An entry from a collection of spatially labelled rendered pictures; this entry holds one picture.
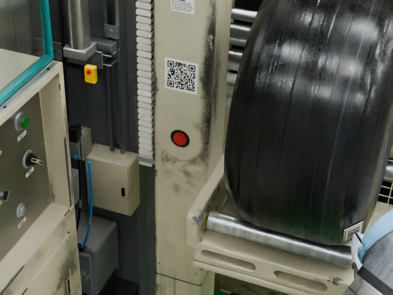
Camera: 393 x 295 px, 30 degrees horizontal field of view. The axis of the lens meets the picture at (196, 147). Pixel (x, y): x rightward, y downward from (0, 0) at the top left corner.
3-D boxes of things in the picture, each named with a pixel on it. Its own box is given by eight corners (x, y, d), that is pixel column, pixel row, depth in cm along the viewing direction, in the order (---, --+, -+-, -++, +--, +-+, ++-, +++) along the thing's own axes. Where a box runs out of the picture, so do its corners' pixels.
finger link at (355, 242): (337, 242, 147) (358, 284, 145) (341, 239, 141) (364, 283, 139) (351, 235, 147) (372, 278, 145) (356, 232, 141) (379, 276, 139)
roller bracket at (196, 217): (185, 247, 165) (185, 214, 159) (239, 152, 195) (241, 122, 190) (198, 251, 164) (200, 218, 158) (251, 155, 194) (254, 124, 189)
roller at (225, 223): (201, 218, 163) (208, 204, 166) (201, 232, 166) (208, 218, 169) (358, 260, 153) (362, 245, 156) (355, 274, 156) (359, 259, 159)
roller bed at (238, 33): (210, 106, 204) (214, 7, 187) (227, 82, 215) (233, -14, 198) (278, 122, 199) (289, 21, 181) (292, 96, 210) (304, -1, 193)
